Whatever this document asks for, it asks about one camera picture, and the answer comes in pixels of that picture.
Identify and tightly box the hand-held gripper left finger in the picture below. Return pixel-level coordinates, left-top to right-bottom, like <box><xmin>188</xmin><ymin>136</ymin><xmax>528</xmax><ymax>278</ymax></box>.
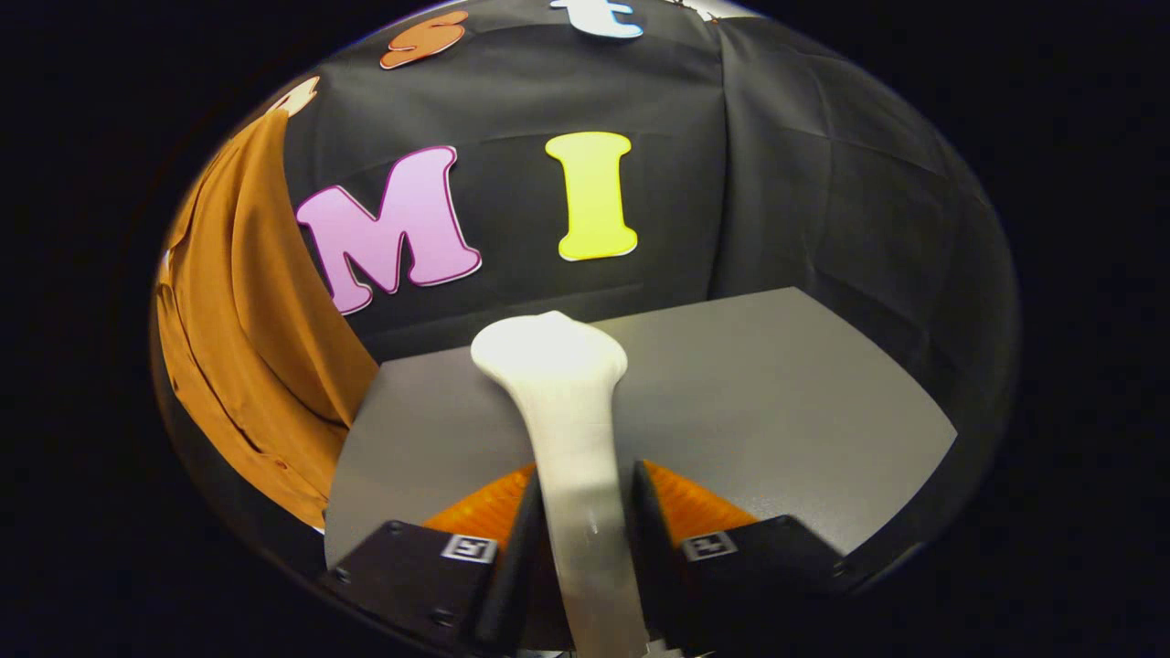
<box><xmin>320</xmin><ymin>462</ymin><xmax>549</xmax><ymax>654</ymax></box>

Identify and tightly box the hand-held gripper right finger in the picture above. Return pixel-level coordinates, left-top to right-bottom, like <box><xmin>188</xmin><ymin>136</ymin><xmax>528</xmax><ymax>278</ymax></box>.
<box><xmin>631</xmin><ymin>460</ymin><xmax>865</xmax><ymax>654</ymax></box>

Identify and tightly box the white garment steamer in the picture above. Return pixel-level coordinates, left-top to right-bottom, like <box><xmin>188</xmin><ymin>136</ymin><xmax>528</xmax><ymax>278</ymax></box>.
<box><xmin>470</xmin><ymin>311</ymin><xmax>650</xmax><ymax>658</ymax></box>

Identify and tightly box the brown button-up shirt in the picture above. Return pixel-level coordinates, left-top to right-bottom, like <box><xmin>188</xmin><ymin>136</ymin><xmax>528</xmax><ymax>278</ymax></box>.
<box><xmin>151</xmin><ymin>110</ymin><xmax>380</xmax><ymax>531</ymax></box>

